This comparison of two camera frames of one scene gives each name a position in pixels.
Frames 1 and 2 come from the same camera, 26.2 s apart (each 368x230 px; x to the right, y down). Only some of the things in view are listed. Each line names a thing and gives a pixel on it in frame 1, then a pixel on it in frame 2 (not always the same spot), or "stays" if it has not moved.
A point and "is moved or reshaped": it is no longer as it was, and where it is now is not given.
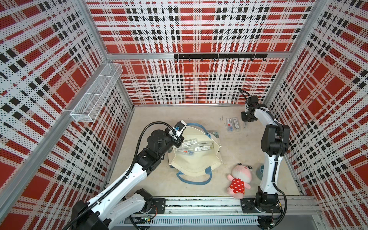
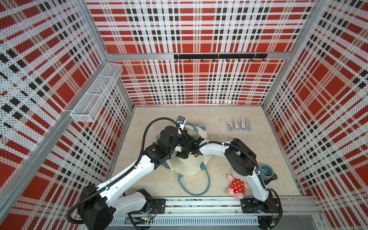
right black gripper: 244,118 -> 180,154
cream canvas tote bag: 199,153 is moved or reshaped
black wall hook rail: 220,56 stays
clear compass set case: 229,125 stays
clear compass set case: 236,122 stays
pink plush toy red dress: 241,175 stays
